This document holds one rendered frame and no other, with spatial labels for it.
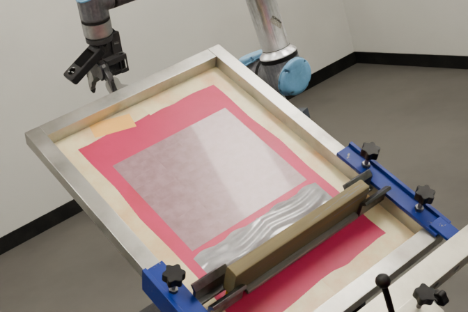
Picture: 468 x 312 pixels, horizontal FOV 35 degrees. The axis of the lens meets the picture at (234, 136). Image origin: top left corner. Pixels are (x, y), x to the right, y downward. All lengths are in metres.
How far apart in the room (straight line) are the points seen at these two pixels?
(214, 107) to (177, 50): 3.88
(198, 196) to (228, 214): 0.08
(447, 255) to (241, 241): 0.43
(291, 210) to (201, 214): 0.20
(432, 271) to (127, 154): 0.73
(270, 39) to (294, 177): 0.58
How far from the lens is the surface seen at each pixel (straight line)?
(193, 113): 1.85
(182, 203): 1.65
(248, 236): 1.60
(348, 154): 1.75
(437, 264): 1.55
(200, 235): 1.60
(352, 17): 6.81
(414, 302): 1.44
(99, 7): 1.90
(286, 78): 2.18
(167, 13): 5.69
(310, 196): 1.69
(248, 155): 1.76
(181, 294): 1.46
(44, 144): 1.74
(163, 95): 1.90
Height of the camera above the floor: 1.99
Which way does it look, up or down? 20 degrees down
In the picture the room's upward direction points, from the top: 17 degrees counter-clockwise
